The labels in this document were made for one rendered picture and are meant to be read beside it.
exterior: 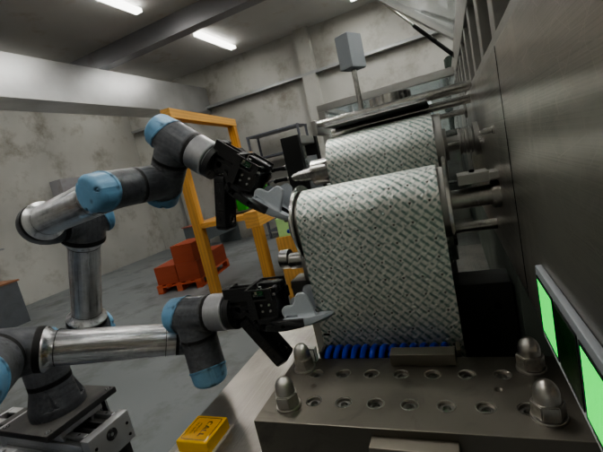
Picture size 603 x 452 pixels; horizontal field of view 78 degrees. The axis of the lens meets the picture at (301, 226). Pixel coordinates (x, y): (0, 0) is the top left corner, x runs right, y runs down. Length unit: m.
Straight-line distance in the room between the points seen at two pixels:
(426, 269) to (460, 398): 0.19
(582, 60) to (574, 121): 0.04
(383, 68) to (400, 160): 7.22
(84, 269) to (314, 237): 0.79
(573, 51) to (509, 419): 0.40
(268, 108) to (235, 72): 1.13
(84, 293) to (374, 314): 0.91
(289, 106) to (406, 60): 2.52
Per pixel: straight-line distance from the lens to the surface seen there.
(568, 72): 0.26
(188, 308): 0.79
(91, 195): 0.78
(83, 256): 1.24
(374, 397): 0.57
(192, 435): 0.81
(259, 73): 8.91
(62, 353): 0.96
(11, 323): 7.12
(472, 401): 0.55
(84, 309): 1.34
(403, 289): 0.64
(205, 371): 0.84
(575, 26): 0.24
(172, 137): 0.81
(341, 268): 0.65
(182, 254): 5.72
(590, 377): 0.29
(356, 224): 0.62
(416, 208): 0.60
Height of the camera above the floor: 1.35
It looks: 9 degrees down
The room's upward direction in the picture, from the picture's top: 13 degrees counter-clockwise
